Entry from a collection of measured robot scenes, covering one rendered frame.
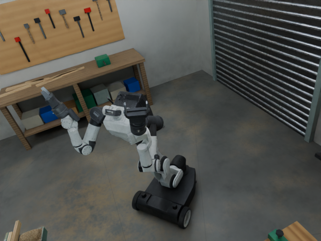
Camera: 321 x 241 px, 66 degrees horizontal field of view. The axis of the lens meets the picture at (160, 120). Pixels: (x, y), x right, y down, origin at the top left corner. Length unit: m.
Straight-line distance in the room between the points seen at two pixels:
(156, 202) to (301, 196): 1.43
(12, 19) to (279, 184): 4.02
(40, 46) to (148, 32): 1.75
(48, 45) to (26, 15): 0.49
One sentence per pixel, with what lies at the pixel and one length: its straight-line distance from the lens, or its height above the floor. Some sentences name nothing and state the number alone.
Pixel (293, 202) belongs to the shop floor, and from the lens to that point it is 2.84.
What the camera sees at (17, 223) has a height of 0.94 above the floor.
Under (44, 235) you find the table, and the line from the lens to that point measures 1.89.
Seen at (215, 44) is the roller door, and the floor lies 0.69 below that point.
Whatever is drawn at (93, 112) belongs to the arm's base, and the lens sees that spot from 1.85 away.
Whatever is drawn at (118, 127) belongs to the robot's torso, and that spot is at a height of 1.29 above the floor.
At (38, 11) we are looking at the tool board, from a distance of 4.27.
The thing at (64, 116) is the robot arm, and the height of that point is 1.42.
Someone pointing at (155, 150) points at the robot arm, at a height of 1.19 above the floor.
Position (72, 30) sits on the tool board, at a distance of 4.32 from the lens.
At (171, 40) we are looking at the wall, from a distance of 4.80.
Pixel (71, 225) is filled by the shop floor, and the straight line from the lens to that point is 3.02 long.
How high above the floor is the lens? 2.23
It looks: 35 degrees down
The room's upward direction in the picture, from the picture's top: 12 degrees counter-clockwise
